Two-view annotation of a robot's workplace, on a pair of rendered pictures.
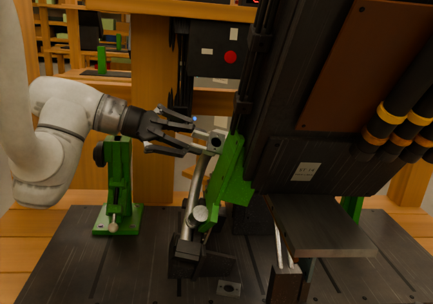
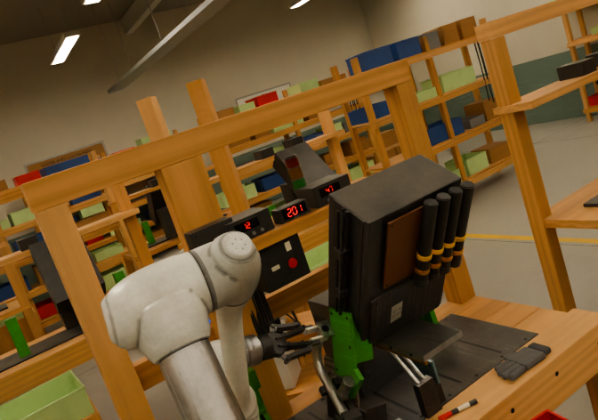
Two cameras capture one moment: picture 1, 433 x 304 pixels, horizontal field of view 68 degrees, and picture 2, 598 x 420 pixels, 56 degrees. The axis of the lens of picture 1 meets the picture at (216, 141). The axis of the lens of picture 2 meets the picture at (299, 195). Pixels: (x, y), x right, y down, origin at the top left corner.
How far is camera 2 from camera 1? 1.07 m
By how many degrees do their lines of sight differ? 22
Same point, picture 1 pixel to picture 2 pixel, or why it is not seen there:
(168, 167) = (276, 381)
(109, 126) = (256, 358)
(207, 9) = (265, 239)
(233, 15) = (283, 234)
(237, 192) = (363, 352)
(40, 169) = (250, 405)
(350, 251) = (449, 340)
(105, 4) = not seen: hidden behind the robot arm
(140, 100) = not seen: hidden behind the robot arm
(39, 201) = not seen: outside the picture
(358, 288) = (470, 373)
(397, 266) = (484, 344)
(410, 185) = (457, 282)
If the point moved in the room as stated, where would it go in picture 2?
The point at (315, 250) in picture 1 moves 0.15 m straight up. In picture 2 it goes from (432, 351) to (417, 302)
